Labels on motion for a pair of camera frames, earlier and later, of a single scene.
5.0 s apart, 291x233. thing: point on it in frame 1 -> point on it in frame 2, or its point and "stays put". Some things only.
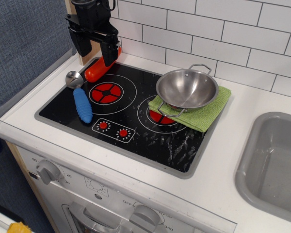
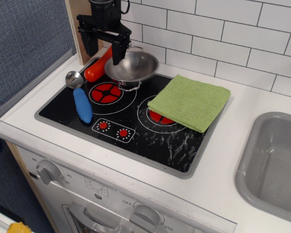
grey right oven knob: (145, 216) stays put
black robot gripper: (92, 21) -> (105, 21)
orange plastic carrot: (99, 69) stays put
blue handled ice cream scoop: (74, 80) stays put
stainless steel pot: (183, 89) -> (136, 66)
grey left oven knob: (47, 171) stays put
